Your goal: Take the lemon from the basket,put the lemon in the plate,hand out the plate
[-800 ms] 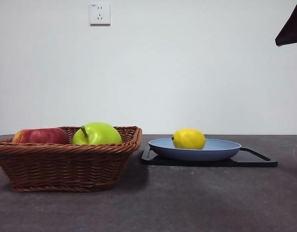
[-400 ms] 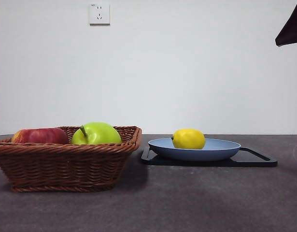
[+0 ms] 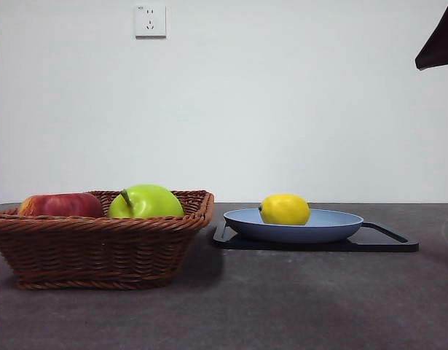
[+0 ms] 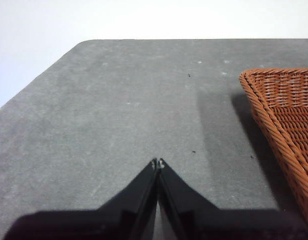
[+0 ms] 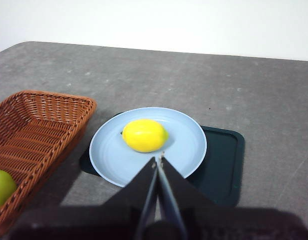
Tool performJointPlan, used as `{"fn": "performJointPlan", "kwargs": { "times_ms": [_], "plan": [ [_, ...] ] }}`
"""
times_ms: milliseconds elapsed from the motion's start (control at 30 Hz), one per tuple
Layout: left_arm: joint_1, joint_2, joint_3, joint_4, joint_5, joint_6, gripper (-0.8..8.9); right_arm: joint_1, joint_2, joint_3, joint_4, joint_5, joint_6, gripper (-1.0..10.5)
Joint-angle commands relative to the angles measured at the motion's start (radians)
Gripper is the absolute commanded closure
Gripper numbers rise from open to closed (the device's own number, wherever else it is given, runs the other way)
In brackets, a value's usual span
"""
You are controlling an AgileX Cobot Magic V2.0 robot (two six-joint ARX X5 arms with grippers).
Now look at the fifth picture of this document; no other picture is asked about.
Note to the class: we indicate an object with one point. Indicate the yellow lemon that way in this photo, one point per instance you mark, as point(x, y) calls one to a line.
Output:
point(143, 135)

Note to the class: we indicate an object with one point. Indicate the blue round plate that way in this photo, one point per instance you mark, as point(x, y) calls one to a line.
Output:
point(113, 155)

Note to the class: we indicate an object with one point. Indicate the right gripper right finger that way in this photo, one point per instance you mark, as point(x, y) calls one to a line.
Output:
point(178, 192)

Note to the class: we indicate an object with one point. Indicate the black rectangular tray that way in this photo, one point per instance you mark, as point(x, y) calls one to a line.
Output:
point(219, 170)

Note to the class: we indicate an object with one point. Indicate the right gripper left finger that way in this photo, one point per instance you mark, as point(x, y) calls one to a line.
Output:
point(133, 192)

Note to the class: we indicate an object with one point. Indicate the brown wicker basket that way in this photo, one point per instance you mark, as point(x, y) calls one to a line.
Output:
point(38, 140)

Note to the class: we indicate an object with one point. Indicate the green apple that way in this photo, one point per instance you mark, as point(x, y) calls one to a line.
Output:
point(2, 187)

